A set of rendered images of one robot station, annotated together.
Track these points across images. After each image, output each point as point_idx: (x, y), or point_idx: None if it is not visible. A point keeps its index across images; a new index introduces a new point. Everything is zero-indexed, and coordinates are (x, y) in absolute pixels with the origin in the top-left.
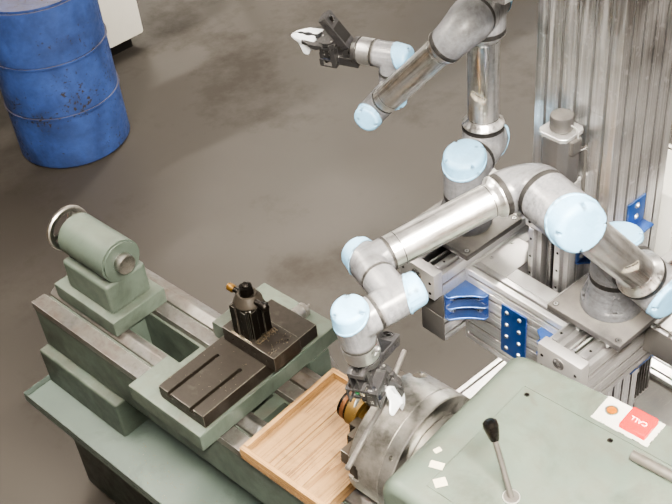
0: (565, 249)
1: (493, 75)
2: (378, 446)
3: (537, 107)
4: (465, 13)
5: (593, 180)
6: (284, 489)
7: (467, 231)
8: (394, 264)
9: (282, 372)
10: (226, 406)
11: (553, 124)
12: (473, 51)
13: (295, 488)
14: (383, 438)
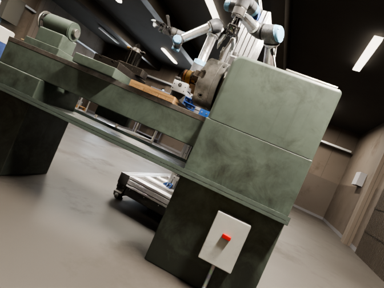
0: (277, 35)
1: (211, 47)
2: (218, 64)
3: (223, 56)
4: (219, 19)
5: None
6: (147, 98)
7: (250, 24)
8: None
9: None
10: (123, 71)
11: (235, 54)
12: (210, 38)
13: (160, 91)
14: (219, 63)
